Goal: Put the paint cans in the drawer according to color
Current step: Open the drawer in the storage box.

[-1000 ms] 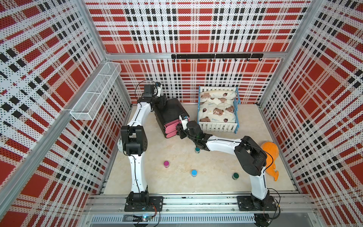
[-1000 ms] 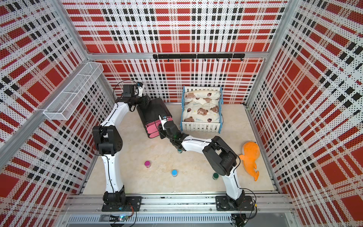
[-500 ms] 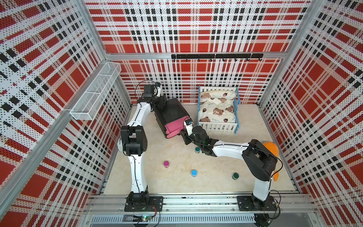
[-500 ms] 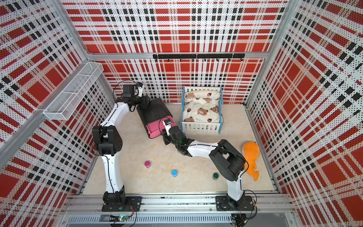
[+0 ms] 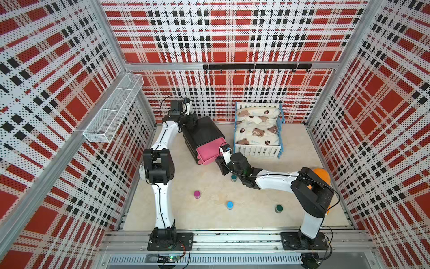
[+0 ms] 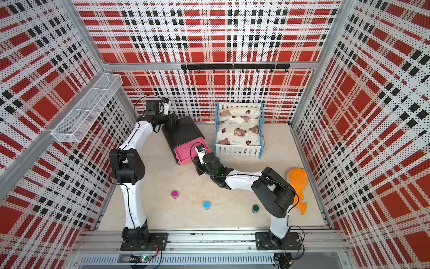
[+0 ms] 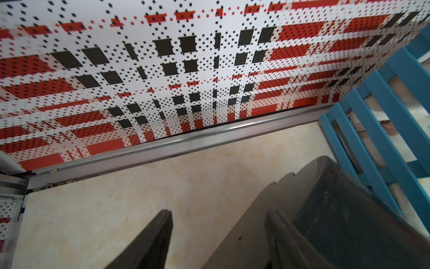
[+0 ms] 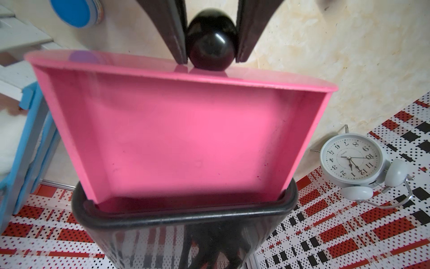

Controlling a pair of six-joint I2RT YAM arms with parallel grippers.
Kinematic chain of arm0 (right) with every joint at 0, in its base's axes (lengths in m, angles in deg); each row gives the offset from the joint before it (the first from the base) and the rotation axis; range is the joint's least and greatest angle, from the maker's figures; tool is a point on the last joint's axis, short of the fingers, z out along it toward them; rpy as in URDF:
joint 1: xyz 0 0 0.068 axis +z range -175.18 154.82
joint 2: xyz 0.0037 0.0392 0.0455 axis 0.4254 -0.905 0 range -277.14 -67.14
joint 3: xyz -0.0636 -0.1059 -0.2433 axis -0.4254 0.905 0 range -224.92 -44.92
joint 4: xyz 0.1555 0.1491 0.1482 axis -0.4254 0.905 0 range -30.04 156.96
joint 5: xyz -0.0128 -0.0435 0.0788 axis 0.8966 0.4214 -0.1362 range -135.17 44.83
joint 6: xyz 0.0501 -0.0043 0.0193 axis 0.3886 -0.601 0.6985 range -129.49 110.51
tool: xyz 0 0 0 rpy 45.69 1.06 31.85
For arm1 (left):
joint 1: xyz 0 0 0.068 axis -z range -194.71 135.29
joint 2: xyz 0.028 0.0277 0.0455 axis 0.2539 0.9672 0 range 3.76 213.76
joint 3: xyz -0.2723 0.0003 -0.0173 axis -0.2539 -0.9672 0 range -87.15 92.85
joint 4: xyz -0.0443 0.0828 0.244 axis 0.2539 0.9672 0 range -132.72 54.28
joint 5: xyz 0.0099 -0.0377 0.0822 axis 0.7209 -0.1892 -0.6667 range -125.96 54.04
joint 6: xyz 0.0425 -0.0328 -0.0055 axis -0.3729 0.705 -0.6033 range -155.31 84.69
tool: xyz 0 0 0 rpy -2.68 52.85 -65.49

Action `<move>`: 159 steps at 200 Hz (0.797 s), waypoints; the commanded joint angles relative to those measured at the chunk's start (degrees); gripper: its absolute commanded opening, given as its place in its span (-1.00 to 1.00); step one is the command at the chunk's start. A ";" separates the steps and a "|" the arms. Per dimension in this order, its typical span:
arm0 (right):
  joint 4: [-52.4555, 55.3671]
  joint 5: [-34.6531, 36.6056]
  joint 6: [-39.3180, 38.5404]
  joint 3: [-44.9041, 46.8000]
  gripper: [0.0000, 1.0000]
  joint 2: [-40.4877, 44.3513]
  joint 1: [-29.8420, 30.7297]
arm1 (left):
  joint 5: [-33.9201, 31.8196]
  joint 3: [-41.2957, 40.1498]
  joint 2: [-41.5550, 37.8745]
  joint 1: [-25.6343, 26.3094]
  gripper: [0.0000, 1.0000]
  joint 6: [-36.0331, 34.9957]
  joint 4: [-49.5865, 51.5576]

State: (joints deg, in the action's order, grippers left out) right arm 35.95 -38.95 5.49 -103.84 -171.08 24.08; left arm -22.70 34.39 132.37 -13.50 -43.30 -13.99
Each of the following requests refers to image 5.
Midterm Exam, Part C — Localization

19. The pink top drawer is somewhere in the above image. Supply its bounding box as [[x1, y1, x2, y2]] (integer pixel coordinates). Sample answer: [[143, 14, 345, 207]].
[[196, 137, 226, 165]]

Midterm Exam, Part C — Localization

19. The bear print blanket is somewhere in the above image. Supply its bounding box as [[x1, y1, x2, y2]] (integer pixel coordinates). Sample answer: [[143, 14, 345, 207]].
[[235, 107, 280, 146]]

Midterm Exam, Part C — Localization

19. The dark green paint can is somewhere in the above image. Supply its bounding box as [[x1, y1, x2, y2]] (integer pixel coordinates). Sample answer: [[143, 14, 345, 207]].
[[275, 205, 283, 214]]

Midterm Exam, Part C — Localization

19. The black wall hook rail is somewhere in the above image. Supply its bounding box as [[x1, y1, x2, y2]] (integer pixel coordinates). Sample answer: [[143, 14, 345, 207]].
[[203, 63, 312, 71]]

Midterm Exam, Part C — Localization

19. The white wire mesh shelf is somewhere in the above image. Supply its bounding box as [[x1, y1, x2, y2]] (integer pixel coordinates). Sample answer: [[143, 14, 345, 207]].
[[83, 74, 143, 143]]

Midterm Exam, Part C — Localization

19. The orange plush whale toy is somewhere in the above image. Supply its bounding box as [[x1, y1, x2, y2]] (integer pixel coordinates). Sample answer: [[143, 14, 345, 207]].
[[307, 168, 331, 189]]

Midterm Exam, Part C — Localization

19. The black pink drawer cabinet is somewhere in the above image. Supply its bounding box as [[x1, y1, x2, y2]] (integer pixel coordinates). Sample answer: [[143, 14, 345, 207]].
[[182, 117, 225, 163]]

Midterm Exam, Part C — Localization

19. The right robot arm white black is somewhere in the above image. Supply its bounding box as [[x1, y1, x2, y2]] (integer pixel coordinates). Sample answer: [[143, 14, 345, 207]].
[[216, 152, 336, 251]]

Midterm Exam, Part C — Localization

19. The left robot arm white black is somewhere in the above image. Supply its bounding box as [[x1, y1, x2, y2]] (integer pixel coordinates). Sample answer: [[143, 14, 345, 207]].
[[139, 113, 197, 251]]

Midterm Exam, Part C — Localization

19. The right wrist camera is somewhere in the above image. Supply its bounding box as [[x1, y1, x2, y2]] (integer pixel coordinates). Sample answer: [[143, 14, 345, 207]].
[[219, 142, 232, 165]]

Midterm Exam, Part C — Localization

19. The light blue paint can front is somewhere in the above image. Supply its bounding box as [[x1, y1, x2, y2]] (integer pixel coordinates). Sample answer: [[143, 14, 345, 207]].
[[226, 201, 234, 210]]

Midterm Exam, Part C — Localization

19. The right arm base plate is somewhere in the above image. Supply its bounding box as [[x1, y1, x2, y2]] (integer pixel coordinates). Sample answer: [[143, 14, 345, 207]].
[[280, 231, 328, 251]]

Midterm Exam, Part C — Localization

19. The aluminium mounting rail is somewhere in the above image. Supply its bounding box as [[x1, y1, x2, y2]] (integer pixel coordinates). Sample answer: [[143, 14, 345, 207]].
[[99, 228, 375, 254]]

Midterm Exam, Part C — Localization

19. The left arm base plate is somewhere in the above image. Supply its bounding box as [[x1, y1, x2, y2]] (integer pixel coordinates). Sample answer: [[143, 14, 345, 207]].
[[147, 233, 194, 252]]

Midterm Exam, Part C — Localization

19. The blue white doll bed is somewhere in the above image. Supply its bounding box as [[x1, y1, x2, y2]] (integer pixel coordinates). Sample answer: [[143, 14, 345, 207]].
[[233, 102, 285, 158]]

